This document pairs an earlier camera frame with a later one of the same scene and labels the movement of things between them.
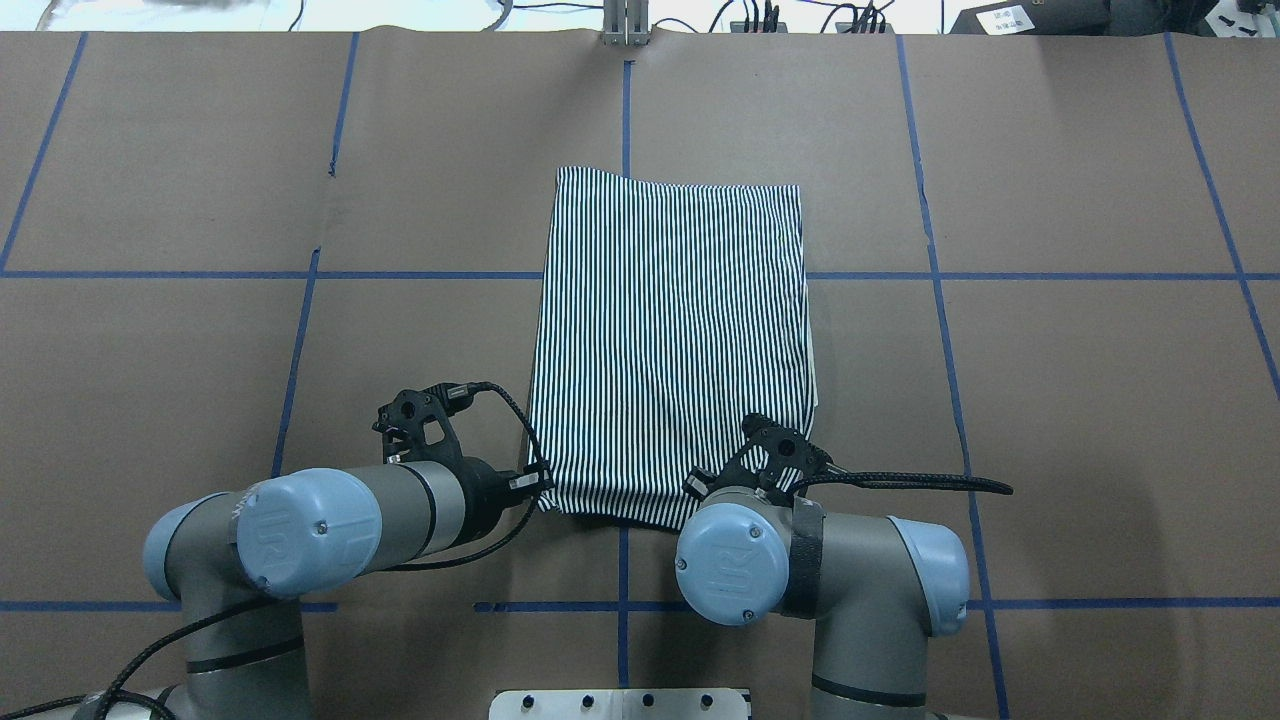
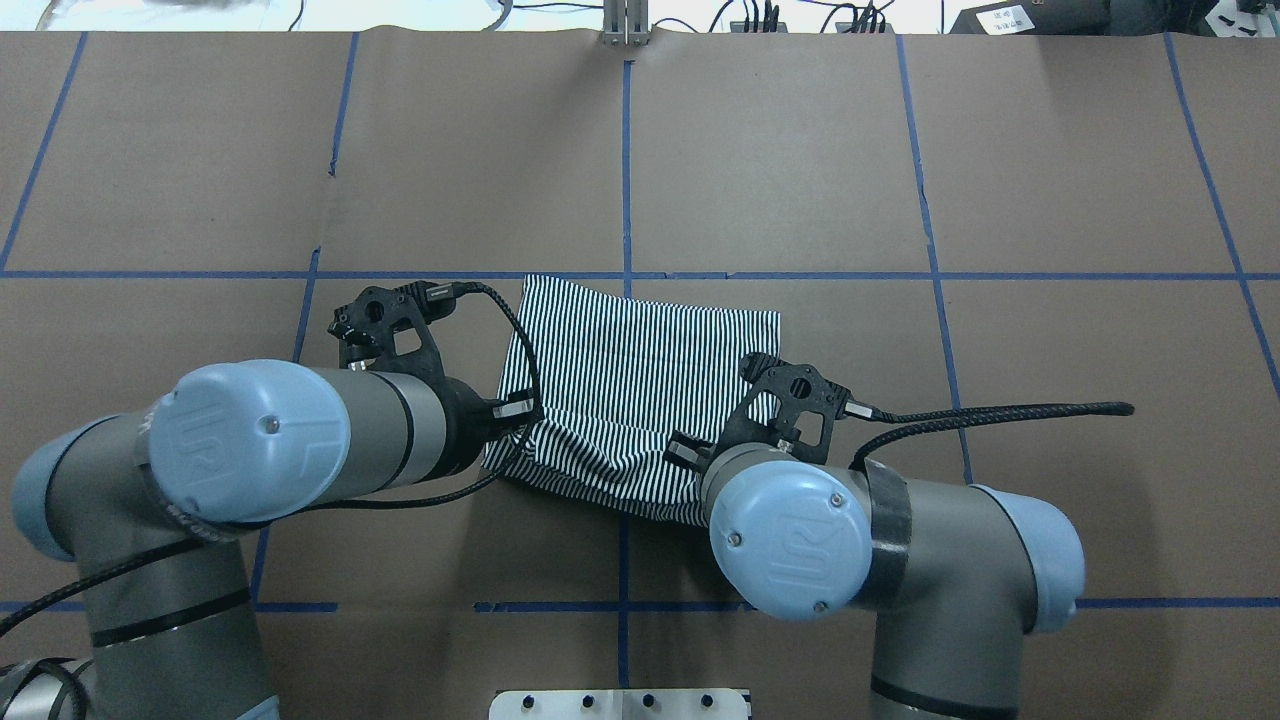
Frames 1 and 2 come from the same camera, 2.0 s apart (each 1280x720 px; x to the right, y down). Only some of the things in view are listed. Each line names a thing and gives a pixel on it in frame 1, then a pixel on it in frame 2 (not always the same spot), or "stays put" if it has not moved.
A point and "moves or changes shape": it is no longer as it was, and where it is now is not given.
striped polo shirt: [674, 309] moves or changes shape
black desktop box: [1064, 18] stays put
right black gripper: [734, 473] -> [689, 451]
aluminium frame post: [625, 23] stays put
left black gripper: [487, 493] -> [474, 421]
